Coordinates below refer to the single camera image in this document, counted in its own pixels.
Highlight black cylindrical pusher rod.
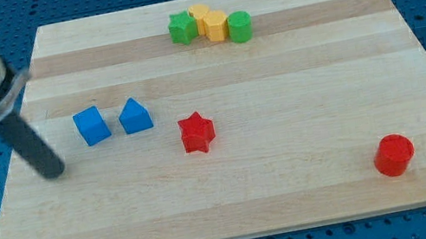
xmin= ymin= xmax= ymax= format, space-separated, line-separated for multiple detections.
xmin=0 ymin=112 xmax=65 ymax=180

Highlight light wooden board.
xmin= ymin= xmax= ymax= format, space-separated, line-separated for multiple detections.
xmin=0 ymin=0 xmax=426 ymax=239

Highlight blue cube block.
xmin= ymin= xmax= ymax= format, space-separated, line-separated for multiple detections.
xmin=73 ymin=106 xmax=112 ymax=146

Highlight blue triangular prism block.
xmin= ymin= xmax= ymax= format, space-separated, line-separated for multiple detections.
xmin=118 ymin=98 xmax=153 ymax=134

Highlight red star block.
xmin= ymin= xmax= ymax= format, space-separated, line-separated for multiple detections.
xmin=177 ymin=111 xmax=216 ymax=153

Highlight green star block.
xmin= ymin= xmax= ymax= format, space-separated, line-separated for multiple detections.
xmin=168 ymin=11 xmax=198 ymax=45

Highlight yellow block rear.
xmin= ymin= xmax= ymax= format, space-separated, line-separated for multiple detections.
xmin=188 ymin=3 xmax=210 ymax=36

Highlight yellow hexagon block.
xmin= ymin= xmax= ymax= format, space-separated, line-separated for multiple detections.
xmin=203 ymin=10 xmax=229 ymax=42

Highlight green cylinder block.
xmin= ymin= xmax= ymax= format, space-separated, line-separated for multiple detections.
xmin=227 ymin=10 xmax=253 ymax=43

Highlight red cylinder block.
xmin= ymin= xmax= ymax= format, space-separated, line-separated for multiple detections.
xmin=373 ymin=133 xmax=415 ymax=177

